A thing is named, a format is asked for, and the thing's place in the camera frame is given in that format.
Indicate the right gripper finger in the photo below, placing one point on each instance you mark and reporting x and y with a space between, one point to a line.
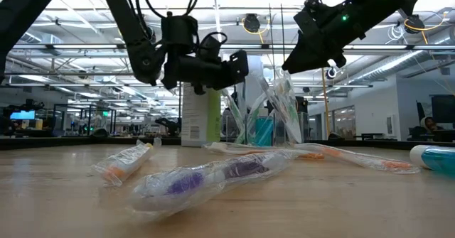
313 49

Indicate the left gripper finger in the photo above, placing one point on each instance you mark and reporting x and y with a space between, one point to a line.
235 67
244 65

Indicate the white toothbrush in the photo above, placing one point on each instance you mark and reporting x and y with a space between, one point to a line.
234 113

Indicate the white green wipes canister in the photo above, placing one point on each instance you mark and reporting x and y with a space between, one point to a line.
199 124

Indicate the clear acrylic organizer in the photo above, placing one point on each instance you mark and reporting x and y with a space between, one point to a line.
277 138

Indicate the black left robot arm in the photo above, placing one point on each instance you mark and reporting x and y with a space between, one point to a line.
121 10

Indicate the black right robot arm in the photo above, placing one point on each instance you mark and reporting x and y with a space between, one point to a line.
391 0

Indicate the background black robot arm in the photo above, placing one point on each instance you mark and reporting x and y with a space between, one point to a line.
170 126

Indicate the long ceiling light bar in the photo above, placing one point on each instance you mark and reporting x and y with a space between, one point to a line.
89 47
71 85

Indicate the black dome object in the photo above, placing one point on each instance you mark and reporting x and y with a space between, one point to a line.
99 135

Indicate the black computer monitor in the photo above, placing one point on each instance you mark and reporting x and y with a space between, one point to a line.
443 109

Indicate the person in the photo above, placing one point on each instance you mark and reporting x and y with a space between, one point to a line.
430 124

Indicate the blue-lit computer monitor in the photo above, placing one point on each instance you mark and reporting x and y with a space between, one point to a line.
22 115

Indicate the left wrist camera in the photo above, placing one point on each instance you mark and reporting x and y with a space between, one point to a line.
213 49

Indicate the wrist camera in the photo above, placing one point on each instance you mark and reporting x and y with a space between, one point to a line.
213 49
307 16

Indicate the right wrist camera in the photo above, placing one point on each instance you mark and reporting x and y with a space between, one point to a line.
307 16

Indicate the black frame enclosure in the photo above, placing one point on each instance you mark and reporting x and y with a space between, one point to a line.
89 120

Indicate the black ceiling rail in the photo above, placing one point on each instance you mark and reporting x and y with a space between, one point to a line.
53 74

